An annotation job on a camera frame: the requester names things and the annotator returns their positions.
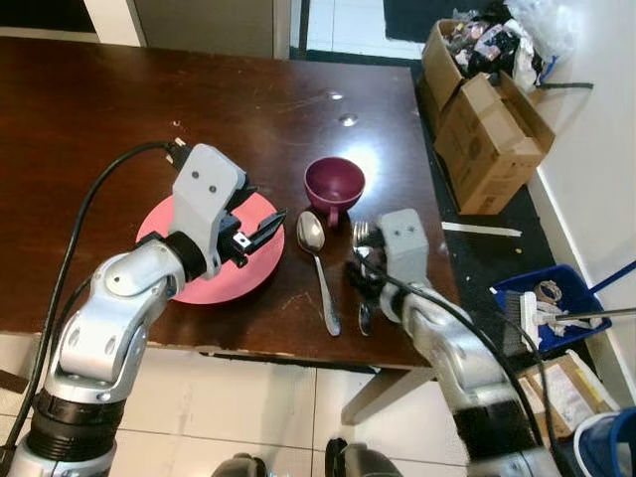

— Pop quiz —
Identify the silver metal fork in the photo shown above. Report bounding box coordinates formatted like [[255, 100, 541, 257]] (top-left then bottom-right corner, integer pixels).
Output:
[[352, 221, 385, 337]]

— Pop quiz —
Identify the silver metal spoon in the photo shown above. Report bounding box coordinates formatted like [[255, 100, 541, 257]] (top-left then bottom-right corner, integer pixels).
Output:
[[296, 211, 343, 338]]

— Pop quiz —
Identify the pink round plate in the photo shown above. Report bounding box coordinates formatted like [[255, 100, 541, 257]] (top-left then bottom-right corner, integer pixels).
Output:
[[136, 192, 287, 306]]

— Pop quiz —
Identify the maroon cup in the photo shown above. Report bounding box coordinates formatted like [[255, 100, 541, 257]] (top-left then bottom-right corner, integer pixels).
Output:
[[304, 157, 367, 231]]

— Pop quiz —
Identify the grey table leg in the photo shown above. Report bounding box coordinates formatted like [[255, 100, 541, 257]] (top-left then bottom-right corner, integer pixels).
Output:
[[340, 366, 419, 427]]

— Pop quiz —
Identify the white flat strip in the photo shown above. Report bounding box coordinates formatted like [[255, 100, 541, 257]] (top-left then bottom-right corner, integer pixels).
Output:
[[440, 221, 523, 239]]

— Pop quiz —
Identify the white brush with black bristles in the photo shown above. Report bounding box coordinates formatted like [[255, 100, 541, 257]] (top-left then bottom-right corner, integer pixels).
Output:
[[500, 287, 546, 361]]

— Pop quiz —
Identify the black right robot foot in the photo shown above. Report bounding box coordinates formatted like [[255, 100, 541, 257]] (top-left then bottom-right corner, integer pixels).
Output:
[[325, 437, 404, 477]]

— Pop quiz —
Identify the black robot foot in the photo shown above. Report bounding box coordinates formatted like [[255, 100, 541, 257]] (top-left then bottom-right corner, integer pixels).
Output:
[[211, 452, 270, 477], [325, 437, 404, 477]]

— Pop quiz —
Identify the cardboard box with round print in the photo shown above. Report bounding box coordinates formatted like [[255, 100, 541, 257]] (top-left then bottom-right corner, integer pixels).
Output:
[[433, 72, 557, 216]]

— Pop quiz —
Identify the brown tape roll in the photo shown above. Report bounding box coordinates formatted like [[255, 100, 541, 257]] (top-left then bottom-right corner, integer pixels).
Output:
[[535, 280, 563, 305]]

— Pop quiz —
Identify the grey door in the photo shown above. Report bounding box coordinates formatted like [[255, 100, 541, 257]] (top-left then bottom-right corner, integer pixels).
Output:
[[133, 0, 291, 58]]

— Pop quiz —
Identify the blue dustpan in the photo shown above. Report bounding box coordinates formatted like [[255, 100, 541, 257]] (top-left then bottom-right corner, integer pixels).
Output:
[[493, 262, 586, 356]]

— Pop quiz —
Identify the small labelled cardboard box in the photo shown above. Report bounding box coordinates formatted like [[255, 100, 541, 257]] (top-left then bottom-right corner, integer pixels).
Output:
[[515, 350, 599, 440]]

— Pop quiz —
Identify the black left robot foot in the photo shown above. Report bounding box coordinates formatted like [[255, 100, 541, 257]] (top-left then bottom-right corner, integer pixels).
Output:
[[211, 452, 270, 477]]

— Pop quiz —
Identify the open cardboard box with rubbish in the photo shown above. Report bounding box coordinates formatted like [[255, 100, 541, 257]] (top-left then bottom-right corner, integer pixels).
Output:
[[420, 19, 503, 108]]

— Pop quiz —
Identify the black rubbish pile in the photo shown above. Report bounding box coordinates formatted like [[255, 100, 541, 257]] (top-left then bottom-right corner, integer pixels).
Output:
[[445, 8, 544, 88]]

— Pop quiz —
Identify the thin black rod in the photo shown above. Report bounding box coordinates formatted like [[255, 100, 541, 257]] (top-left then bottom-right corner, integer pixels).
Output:
[[537, 81, 595, 92]]

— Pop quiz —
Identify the blue plastic bucket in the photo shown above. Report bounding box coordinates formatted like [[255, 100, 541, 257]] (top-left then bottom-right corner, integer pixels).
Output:
[[573, 406, 636, 477]]

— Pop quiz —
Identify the clear plastic bag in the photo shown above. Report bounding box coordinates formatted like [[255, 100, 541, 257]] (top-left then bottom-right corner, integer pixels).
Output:
[[505, 0, 580, 63]]

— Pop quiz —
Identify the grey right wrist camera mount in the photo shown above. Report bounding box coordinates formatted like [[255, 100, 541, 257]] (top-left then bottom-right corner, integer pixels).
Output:
[[381, 209, 431, 291]]

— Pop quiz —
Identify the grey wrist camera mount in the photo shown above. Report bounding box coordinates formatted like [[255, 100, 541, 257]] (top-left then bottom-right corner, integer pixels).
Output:
[[381, 209, 431, 291], [171, 144, 250, 280]]

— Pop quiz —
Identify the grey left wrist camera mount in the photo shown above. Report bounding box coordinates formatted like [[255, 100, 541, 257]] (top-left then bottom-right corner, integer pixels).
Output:
[[171, 144, 250, 280]]

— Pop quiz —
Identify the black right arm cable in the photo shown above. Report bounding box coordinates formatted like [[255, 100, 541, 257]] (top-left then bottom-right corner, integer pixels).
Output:
[[370, 270, 546, 443]]

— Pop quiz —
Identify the blue dustpan handle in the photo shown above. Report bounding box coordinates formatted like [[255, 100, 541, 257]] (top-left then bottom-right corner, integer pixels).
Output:
[[584, 260, 636, 296]]

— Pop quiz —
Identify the silver metal broom handle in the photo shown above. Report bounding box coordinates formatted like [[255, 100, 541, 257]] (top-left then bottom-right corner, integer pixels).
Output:
[[542, 307, 636, 326]]

